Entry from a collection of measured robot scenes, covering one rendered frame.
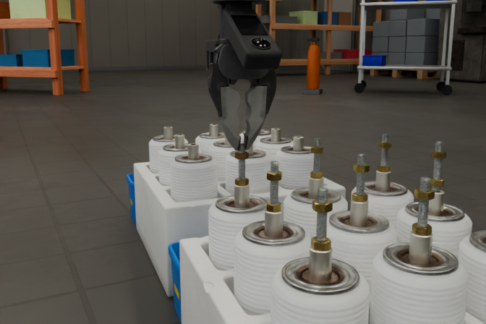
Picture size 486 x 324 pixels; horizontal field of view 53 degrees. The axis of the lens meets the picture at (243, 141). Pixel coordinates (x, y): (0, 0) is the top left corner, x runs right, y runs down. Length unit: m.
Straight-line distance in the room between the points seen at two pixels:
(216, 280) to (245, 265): 0.08
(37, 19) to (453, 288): 5.19
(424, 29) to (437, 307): 7.77
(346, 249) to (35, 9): 5.11
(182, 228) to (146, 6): 10.61
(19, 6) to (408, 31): 5.72
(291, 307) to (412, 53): 7.98
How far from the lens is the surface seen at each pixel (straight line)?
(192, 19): 11.77
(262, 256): 0.56
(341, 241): 0.62
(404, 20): 8.53
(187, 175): 0.95
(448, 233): 0.68
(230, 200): 0.72
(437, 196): 0.70
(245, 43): 0.59
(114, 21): 11.25
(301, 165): 1.03
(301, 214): 0.71
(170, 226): 0.94
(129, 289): 1.04
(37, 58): 5.53
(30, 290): 1.09
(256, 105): 0.67
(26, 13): 5.60
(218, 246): 0.69
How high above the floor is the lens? 0.47
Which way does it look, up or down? 11 degrees down
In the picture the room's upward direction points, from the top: straight up
